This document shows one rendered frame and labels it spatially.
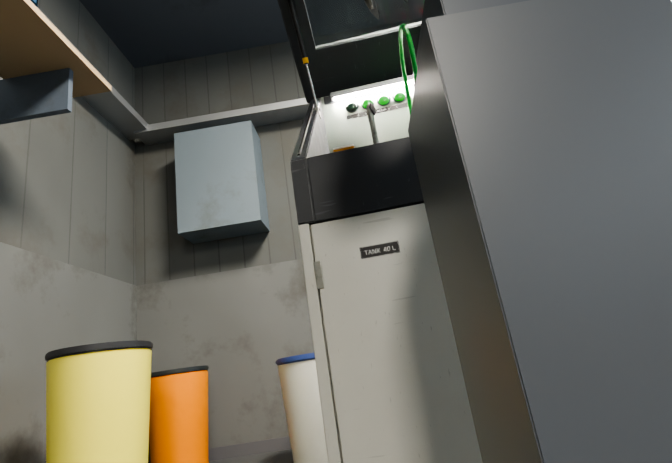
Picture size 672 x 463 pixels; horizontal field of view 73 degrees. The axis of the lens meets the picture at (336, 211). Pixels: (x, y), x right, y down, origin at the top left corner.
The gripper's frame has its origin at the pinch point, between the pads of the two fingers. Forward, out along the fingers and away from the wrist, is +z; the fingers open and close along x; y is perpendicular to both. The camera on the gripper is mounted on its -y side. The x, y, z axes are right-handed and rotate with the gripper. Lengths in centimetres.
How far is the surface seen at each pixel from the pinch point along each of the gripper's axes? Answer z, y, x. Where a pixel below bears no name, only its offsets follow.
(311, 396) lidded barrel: 148, -55, -118
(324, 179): 23.6, 29.6, -32.5
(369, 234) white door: 37, 39, -28
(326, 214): 29, 35, -35
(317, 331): 45, 51, -46
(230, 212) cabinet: 70, -179, -150
